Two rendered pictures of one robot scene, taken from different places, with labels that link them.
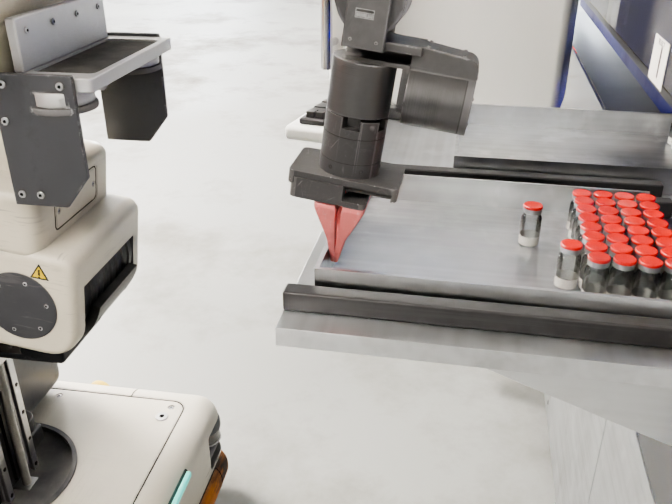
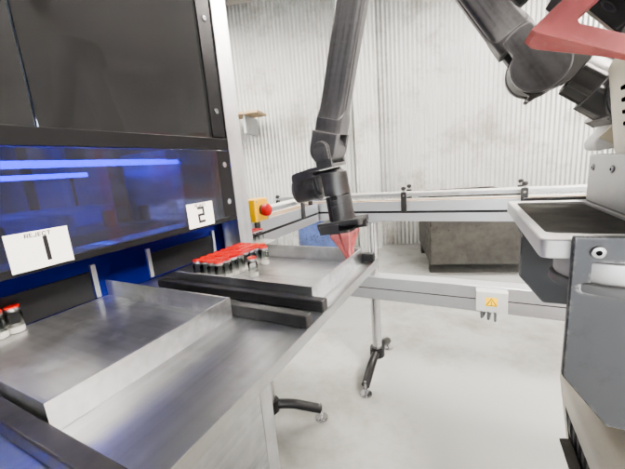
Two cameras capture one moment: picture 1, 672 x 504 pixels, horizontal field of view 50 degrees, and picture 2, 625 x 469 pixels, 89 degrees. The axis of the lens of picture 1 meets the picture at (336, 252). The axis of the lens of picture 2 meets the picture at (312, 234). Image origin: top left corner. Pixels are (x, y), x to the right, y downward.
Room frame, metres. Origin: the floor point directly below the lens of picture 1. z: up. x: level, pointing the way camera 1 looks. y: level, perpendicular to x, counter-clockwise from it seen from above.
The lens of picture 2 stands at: (1.33, 0.13, 1.11)
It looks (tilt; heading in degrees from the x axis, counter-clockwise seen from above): 12 degrees down; 197
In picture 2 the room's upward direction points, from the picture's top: 5 degrees counter-clockwise
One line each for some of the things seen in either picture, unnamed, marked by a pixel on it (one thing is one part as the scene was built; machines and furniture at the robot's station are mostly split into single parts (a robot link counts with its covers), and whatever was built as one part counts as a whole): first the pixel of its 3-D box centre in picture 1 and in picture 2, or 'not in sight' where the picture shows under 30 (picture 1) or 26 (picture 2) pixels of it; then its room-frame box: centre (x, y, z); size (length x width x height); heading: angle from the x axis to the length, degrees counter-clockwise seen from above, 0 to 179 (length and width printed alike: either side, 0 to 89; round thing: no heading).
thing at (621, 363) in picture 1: (529, 204); (206, 305); (0.84, -0.25, 0.87); 0.70 x 0.48 x 0.02; 169
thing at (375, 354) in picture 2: not in sight; (378, 357); (-0.27, -0.05, 0.07); 0.50 x 0.08 x 0.14; 169
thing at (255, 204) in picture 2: not in sight; (253, 209); (0.39, -0.35, 1.00); 0.08 x 0.07 x 0.07; 79
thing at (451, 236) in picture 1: (498, 240); (272, 266); (0.68, -0.17, 0.90); 0.34 x 0.26 x 0.04; 79
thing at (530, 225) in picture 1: (530, 225); (252, 267); (0.71, -0.21, 0.90); 0.02 x 0.02 x 0.04
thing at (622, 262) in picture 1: (609, 243); (235, 260); (0.66, -0.28, 0.90); 0.18 x 0.02 x 0.05; 169
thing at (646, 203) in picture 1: (655, 247); (221, 259); (0.65, -0.32, 0.90); 0.18 x 0.02 x 0.05; 169
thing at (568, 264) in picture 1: (568, 264); (264, 255); (0.61, -0.22, 0.90); 0.02 x 0.02 x 0.05
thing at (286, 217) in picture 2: not in sight; (270, 217); (0.09, -0.44, 0.92); 0.69 x 0.15 x 0.16; 169
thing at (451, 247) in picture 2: not in sight; (463, 226); (-2.35, 0.70, 0.37); 1.08 x 0.89 x 0.74; 7
